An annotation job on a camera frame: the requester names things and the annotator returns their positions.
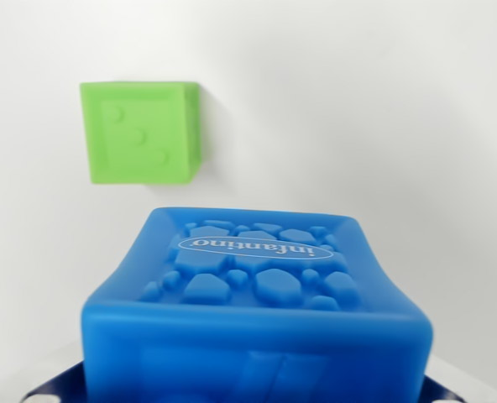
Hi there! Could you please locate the blue soft toy cube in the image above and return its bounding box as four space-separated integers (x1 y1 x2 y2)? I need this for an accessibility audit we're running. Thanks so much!
80 206 435 403

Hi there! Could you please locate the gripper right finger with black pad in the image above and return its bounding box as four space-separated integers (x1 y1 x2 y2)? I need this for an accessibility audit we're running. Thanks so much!
422 363 480 403

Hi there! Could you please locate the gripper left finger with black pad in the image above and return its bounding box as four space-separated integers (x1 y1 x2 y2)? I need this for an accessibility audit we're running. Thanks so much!
19 359 91 403

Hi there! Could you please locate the green soft toy cube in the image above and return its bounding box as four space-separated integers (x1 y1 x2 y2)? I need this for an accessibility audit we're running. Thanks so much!
79 81 204 186

